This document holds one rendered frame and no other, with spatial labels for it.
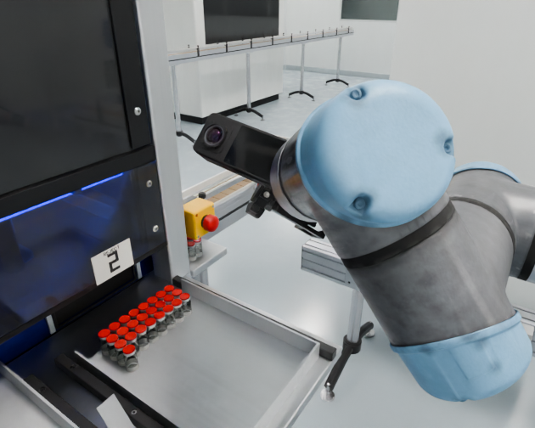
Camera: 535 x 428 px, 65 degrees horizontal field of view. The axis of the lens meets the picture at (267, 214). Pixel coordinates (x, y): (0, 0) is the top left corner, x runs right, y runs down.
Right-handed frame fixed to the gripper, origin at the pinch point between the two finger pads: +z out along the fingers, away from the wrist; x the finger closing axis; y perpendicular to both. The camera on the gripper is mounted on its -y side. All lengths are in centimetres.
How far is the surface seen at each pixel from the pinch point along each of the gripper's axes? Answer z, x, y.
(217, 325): 29.6, -24.9, 8.6
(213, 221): 42.1, -7.4, -2.4
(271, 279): 187, -20, 46
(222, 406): 13.1, -32.3, 13.2
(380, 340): 137, -17, 96
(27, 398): 19, -47, -14
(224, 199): 69, 0, -2
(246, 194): 75, 5, 3
